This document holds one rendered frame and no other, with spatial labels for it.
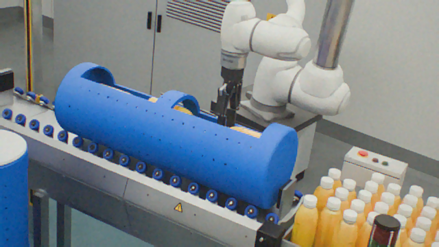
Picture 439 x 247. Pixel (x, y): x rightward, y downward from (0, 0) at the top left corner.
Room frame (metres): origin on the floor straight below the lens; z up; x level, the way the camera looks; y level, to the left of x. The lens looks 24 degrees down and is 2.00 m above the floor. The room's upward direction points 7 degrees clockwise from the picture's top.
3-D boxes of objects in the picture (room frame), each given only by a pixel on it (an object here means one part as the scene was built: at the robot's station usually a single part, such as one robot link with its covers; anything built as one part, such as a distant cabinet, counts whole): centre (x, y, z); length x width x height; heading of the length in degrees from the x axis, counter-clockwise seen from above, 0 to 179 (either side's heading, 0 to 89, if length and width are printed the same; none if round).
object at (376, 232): (1.22, -0.43, 1.23); 0.06 x 0.06 x 0.04
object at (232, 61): (1.83, -0.02, 1.42); 0.09 x 0.09 x 0.06
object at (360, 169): (1.88, -0.57, 1.05); 0.20 x 0.10 x 0.10; 63
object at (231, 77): (1.83, -0.02, 1.35); 0.08 x 0.07 x 0.09; 153
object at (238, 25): (1.82, -0.03, 1.53); 0.13 x 0.11 x 0.16; 61
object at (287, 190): (1.71, -0.25, 0.99); 0.10 x 0.02 x 0.12; 153
